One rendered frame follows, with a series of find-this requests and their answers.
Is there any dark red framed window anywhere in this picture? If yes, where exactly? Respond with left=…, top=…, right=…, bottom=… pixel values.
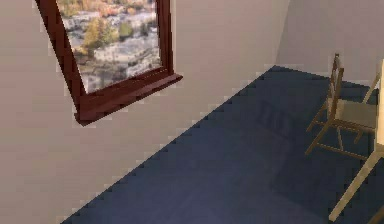
left=34, top=0, right=184, bottom=127

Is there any tan wooden chair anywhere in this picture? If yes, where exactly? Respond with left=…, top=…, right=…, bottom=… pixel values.
left=304, top=53, right=382, bottom=162

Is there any pale wooden table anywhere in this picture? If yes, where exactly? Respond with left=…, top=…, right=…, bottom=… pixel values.
left=328, top=59, right=384, bottom=224

